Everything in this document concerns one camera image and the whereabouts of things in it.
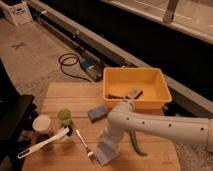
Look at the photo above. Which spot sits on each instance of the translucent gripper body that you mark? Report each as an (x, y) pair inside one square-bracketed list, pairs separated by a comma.
[(110, 139)]

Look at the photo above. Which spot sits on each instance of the blue grey towel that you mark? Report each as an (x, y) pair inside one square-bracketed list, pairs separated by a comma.
[(105, 152)]

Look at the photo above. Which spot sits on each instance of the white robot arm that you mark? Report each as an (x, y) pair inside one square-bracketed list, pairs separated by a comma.
[(185, 130)]

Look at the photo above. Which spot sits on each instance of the dark brown item in tray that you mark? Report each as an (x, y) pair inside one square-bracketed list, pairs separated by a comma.
[(111, 96)]

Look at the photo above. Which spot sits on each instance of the tan block in tray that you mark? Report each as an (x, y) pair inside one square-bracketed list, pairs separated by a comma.
[(135, 93)]

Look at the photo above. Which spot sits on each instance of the yellow plastic tray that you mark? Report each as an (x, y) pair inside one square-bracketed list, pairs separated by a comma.
[(120, 81)]

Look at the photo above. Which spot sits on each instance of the green chili pepper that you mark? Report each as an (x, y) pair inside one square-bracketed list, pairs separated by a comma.
[(134, 143)]

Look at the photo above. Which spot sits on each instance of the blue sponge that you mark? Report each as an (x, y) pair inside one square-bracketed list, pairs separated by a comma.
[(97, 113)]

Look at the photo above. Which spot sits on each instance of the silver fork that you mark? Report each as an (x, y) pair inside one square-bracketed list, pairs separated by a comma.
[(89, 152)]

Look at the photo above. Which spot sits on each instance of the wooden table board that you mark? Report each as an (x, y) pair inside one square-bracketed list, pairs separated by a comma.
[(69, 154)]

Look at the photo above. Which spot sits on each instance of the white plastic spatula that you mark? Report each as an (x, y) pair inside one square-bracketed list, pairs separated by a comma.
[(40, 145)]

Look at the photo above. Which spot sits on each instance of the blue power box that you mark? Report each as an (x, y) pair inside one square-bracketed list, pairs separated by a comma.
[(87, 64)]

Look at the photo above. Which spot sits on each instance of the black chair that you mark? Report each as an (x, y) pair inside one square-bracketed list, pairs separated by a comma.
[(15, 110)]

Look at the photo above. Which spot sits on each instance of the white cardboard box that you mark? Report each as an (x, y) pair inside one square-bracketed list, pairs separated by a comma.
[(17, 14)]

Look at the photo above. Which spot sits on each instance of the metal rail track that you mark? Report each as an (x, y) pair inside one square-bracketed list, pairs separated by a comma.
[(125, 39)]

